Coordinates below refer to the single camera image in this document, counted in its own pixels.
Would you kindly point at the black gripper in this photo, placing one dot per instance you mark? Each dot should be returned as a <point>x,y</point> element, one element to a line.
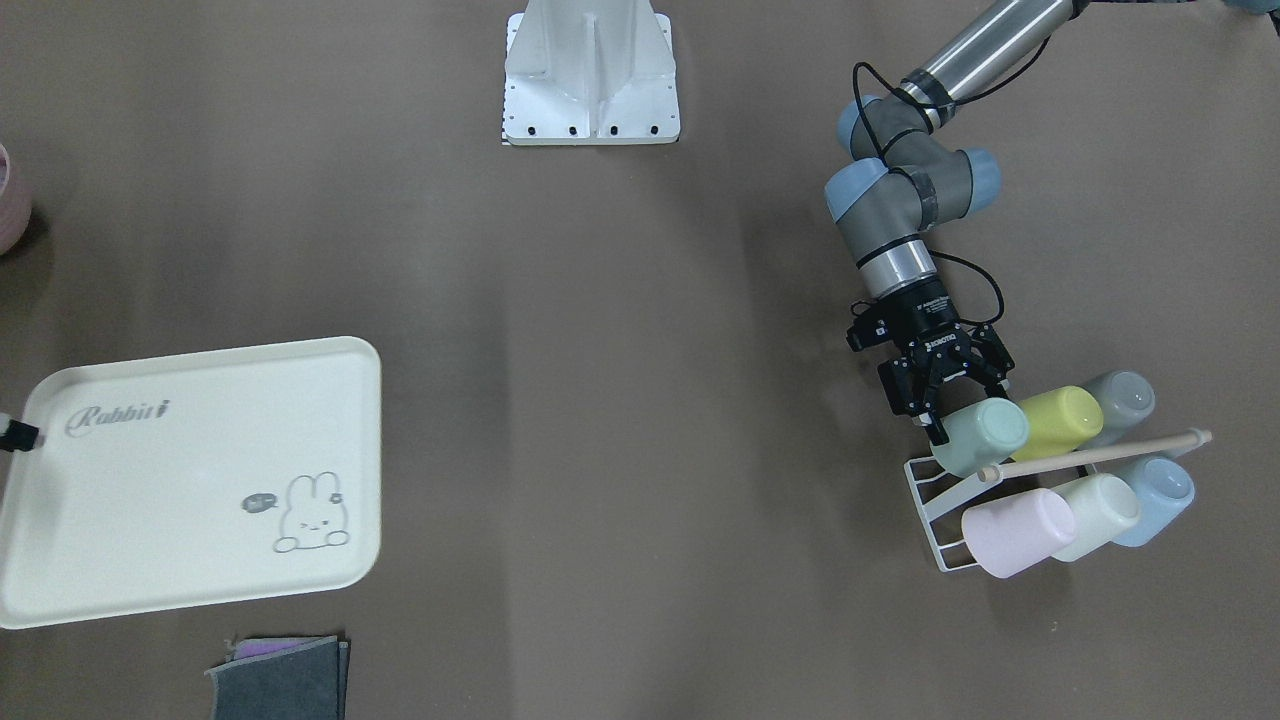
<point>925,320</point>

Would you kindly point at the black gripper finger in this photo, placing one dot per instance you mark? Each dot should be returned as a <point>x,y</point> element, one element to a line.
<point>17,436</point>

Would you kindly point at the green plastic cup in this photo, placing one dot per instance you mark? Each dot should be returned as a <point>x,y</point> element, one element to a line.
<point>981,434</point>

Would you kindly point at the cream rabbit tray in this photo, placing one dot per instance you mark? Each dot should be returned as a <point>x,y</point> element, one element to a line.
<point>184,480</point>

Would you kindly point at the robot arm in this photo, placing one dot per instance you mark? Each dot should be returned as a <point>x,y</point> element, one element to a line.
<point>902,183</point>

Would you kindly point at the yellow plastic cup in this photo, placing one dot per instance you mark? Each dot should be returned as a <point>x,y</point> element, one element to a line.
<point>1059,421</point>

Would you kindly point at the pink plastic cup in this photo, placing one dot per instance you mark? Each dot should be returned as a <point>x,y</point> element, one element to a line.
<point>1011,534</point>

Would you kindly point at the grey plastic cup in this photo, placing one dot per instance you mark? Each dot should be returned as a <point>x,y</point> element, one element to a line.
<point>1126,399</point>

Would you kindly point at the white plastic cup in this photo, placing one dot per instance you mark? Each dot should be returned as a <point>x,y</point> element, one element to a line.
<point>1103,507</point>

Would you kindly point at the blue plastic cup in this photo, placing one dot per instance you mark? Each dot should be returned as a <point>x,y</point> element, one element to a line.
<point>1164,490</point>

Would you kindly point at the pink bowl with ice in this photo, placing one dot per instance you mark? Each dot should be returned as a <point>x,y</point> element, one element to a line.
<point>16,201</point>

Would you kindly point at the grey folded cloth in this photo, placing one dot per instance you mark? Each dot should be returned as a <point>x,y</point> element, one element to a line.
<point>282,678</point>

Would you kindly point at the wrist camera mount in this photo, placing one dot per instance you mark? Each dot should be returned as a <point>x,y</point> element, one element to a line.
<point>880,345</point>

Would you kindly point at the white wire cup rack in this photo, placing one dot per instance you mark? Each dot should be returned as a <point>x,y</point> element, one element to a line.
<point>940,515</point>

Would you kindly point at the white pillar mount base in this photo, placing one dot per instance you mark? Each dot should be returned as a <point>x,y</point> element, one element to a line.
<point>590,73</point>

